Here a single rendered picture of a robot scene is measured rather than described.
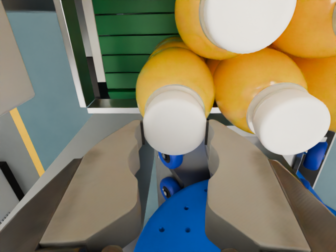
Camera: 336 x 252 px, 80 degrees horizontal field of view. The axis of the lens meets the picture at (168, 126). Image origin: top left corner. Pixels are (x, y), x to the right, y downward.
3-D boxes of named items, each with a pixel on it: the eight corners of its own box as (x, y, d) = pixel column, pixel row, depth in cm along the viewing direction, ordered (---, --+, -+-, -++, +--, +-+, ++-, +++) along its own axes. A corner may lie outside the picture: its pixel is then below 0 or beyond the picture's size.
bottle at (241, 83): (208, 27, 27) (255, 49, 11) (258, 39, 27) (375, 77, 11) (194, 78, 30) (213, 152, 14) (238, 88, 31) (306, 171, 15)
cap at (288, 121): (268, 82, 12) (282, 93, 10) (330, 96, 12) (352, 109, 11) (242, 137, 14) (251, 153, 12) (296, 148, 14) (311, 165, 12)
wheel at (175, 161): (173, 177, 28) (184, 171, 29) (173, 150, 26) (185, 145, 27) (155, 160, 31) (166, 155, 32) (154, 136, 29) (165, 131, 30)
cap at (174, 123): (132, 115, 13) (126, 129, 12) (179, 77, 12) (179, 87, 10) (170, 153, 15) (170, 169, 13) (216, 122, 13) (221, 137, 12)
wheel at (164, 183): (173, 212, 32) (183, 206, 33) (173, 192, 30) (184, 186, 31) (158, 194, 35) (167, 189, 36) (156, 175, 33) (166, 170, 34)
